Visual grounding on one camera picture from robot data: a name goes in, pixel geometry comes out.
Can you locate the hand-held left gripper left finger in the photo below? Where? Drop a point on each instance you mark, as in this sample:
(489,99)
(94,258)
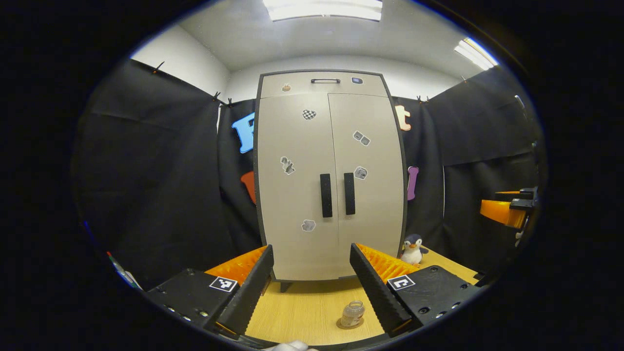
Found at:
(248,292)

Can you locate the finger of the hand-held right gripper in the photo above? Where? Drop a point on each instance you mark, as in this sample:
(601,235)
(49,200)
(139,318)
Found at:
(502,212)
(516,195)

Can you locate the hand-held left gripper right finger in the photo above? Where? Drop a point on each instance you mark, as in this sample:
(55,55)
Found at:
(375,292)

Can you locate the clear plastic bottle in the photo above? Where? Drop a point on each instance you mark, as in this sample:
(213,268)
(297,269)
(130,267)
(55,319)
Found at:
(352,314)

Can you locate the round wooden coaster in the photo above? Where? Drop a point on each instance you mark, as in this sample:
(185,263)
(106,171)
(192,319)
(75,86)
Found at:
(348,327)

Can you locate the grey cabinet door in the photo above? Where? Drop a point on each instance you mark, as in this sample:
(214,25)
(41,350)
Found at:
(380,219)
(292,204)

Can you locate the grey cabinet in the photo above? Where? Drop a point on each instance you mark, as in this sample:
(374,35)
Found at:
(285,286)

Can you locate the grey cabinet drawer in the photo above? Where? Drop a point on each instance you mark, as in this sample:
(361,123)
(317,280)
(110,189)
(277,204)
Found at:
(341,88)

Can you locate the penguin plush toy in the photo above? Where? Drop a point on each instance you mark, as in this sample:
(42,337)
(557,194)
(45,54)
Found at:
(413,253)

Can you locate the small ceiling light panel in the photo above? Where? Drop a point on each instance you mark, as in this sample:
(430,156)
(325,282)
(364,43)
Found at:
(475,53)

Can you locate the large ceiling light panel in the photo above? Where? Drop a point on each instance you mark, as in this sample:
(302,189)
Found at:
(321,9)

